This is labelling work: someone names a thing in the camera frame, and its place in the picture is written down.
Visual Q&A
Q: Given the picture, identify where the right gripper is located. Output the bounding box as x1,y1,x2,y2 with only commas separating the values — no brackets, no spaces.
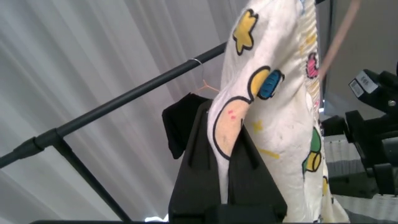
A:
320,109,398,199

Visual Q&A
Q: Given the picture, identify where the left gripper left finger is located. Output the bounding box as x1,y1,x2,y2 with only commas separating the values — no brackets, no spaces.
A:
168,99,223,223

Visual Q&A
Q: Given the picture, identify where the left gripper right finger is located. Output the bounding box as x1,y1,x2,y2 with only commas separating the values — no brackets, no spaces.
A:
228,125,287,223

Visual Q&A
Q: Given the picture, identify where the cream printed garment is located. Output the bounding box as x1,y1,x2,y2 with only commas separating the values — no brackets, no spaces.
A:
206,0,351,223

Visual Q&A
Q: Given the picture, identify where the black garment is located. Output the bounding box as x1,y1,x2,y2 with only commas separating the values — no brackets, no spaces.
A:
161,92,215,161

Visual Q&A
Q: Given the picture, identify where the white laundry basket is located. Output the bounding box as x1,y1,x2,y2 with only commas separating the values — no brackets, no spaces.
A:
323,133,398,223

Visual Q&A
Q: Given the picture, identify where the white curtain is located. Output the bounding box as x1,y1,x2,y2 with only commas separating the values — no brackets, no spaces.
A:
0,0,324,223

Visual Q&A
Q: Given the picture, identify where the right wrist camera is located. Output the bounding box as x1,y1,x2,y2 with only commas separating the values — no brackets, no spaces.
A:
348,68,398,113

